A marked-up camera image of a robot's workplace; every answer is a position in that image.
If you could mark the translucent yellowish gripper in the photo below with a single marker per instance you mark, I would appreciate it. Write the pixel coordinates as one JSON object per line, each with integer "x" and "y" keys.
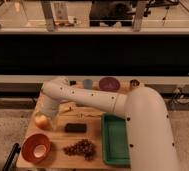
{"x": 53, "y": 121}

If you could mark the yellow apple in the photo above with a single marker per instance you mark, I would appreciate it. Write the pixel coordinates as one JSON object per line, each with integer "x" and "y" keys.
{"x": 42, "y": 122}

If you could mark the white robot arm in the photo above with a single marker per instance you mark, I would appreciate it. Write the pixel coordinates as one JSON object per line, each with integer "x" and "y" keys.
{"x": 151, "y": 143}

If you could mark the red bowl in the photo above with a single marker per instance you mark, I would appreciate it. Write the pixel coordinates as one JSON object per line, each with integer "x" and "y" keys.
{"x": 35, "y": 148}

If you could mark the purple bowl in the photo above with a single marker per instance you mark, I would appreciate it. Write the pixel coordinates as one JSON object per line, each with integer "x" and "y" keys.
{"x": 109, "y": 84}

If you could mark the beige wooden brush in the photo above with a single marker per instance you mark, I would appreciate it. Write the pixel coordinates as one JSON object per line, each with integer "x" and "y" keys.
{"x": 65, "y": 109}

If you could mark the black rectangular block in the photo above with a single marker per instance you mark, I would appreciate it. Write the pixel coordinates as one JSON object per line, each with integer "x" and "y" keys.
{"x": 75, "y": 128}

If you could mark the wooden table board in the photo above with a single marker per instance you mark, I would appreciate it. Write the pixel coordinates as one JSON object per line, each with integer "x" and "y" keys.
{"x": 56, "y": 158}

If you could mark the bunch of dark grapes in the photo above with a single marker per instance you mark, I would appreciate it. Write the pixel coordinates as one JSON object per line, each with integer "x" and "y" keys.
{"x": 84, "y": 147}

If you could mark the black bar at table edge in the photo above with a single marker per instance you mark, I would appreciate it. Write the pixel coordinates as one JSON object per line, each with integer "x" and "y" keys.
{"x": 15, "y": 150}

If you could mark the blue-grey cup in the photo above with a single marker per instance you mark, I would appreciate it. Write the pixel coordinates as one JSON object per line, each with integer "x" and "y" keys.
{"x": 87, "y": 84}

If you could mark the green plastic tray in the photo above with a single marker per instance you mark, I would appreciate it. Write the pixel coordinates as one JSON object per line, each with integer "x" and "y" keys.
{"x": 114, "y": 141}

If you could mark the small dark metal tin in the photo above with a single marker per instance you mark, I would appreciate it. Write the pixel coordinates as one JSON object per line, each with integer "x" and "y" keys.
{"x": 134, "y": 83}

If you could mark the black handled knife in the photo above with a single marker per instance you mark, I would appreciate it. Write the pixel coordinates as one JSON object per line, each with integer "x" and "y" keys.
{"x": 73, "y": 83}

